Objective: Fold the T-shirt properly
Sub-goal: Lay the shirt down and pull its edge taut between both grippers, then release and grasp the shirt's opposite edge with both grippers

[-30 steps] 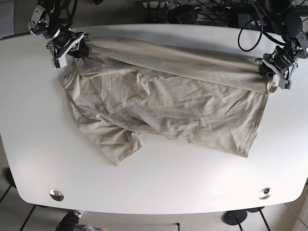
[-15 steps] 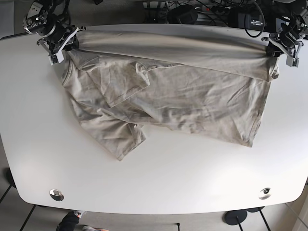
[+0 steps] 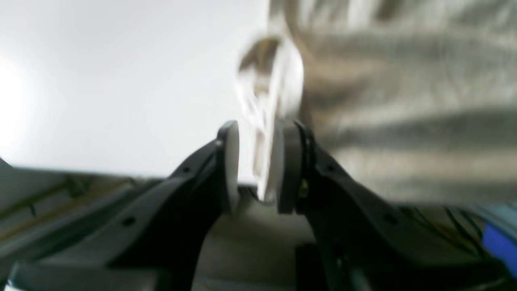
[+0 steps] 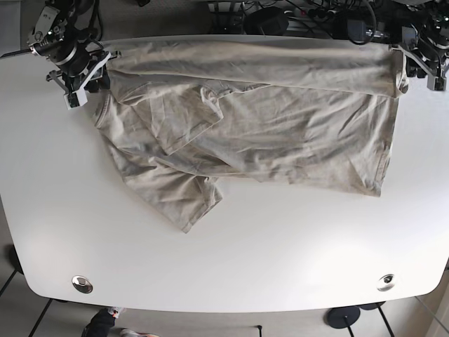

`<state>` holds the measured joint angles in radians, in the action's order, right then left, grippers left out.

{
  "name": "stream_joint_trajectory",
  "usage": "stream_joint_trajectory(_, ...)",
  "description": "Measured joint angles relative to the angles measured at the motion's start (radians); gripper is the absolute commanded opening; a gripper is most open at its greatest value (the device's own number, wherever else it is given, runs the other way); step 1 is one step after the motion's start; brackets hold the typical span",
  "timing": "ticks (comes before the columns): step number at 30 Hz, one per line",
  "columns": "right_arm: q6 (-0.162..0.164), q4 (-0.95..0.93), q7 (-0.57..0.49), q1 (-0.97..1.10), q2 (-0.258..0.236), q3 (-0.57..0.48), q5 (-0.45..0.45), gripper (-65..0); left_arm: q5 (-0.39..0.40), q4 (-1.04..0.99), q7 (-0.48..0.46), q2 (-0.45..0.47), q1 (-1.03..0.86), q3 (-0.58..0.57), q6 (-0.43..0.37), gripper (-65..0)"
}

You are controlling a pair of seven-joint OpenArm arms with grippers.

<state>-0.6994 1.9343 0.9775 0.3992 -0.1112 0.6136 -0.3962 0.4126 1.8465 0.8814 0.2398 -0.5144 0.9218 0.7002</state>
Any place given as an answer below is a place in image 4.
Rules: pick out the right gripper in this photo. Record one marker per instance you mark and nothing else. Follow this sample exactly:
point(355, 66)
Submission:
point(85, 72)

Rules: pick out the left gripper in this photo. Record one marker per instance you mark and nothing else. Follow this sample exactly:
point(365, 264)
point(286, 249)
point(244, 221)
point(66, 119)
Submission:
point(436, 75)

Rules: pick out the beige grey T-shirt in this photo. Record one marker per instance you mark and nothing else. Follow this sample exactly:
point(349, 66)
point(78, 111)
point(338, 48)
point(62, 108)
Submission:
point(179, 115)

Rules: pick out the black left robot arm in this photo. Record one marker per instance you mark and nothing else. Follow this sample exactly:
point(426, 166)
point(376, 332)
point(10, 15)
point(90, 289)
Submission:
point(424, 40)

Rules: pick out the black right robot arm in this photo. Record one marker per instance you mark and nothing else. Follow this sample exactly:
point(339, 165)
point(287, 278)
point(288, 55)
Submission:
point(68, 34)

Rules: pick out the black power adapter box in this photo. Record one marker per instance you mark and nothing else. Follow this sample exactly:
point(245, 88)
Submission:
point(270, 21)

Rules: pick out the left silver table grommet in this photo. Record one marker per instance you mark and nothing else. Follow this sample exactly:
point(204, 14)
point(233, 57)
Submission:
point(81, 284)

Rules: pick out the silver table grommet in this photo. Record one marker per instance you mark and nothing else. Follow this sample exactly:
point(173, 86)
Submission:
point(386, 282)
point(81, 284)

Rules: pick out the right silver table grommet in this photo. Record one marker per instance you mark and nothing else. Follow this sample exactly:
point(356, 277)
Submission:
point(386, 282)

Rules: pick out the black trousers of person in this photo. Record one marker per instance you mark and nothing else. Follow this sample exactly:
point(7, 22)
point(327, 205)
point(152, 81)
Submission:
point(100, 324)

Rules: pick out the black round stand base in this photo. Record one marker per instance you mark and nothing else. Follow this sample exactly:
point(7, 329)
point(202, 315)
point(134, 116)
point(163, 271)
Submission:
point(342, 317)

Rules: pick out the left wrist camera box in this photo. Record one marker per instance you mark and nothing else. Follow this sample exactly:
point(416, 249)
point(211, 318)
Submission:
point(436, 83)

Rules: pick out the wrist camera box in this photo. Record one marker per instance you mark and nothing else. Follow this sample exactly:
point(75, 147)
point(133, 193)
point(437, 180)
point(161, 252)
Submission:
point(75, 99)
point(436, 83)

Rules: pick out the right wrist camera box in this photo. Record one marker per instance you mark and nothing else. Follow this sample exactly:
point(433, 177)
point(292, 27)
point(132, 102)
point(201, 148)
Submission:
point(75, 99)

